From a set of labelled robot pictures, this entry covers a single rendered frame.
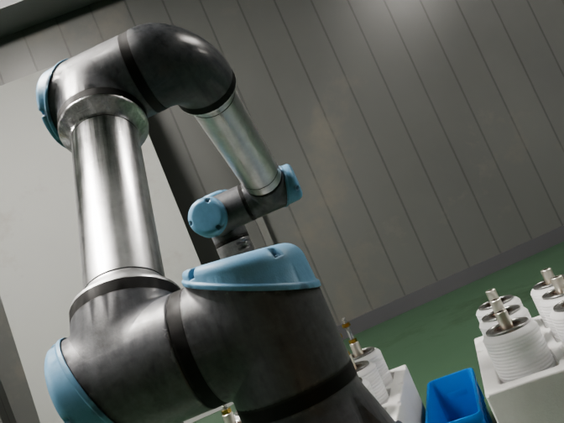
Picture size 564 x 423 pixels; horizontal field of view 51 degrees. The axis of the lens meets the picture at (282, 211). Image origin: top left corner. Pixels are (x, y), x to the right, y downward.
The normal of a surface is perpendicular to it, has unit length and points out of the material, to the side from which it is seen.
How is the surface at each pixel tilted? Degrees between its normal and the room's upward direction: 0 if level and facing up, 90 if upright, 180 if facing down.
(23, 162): 82
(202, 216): 90
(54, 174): 82
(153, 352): 73
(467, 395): 88
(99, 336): 57
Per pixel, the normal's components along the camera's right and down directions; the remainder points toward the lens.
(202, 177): 0.05, -0.11
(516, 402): -0.27, 0.03
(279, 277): 0.42, -0.31
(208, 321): -0.26, -0.38
